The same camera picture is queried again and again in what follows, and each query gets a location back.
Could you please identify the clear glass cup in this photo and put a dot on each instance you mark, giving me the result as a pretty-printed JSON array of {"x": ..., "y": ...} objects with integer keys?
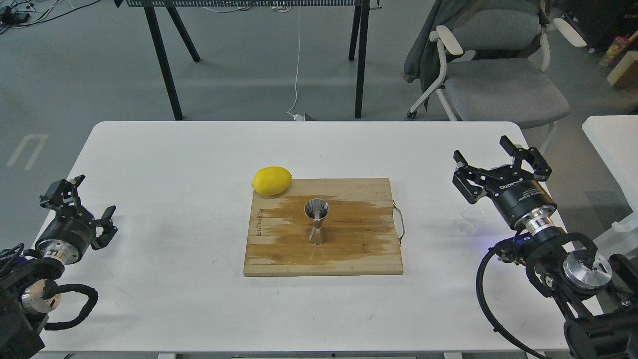
[{"x": 472, "y": 221}]

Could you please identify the steel jigger measuring cup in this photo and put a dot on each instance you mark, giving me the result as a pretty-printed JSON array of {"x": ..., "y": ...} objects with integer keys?
[{"x": 317, "y": 210}]

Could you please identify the wooden cutting board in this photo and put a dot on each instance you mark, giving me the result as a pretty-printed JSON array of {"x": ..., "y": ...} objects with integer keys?
[{"x": 361, "y": 237}]

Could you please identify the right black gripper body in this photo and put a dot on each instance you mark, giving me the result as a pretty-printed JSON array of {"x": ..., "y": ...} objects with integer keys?
[{"x": 523, "y": 204}]

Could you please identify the grey office chair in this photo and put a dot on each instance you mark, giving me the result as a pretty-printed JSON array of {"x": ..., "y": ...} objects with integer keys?
[{"x": 492, "y": 68}]

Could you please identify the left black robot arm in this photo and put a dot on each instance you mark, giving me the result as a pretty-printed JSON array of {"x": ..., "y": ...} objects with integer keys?
[{"x": 29, "y": 291}]

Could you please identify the yellow lemon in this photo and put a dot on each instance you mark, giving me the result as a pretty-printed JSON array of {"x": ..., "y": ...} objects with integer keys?
[{"x": 271, "y": 181}]

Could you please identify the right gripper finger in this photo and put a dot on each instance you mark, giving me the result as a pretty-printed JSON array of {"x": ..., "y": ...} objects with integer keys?
[
  {"x": 476, "y": 183},
  {"x": 532, "y": 156}
]

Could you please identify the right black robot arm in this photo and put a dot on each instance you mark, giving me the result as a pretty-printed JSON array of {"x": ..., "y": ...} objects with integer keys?
[{"x": 596, "y": 295}]

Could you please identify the cardboard box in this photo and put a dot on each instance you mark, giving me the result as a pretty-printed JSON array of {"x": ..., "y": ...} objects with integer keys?
[{"x": 625, "y": 73}]

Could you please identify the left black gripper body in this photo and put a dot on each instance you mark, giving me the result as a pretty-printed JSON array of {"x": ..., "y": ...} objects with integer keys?
[{"x": 65, "y": 239}]

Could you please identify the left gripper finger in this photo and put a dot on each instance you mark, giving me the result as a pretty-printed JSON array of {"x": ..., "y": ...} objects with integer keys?
[
  {"x": 62, "y": 198},
  {"x": 108, "y": 229}
]

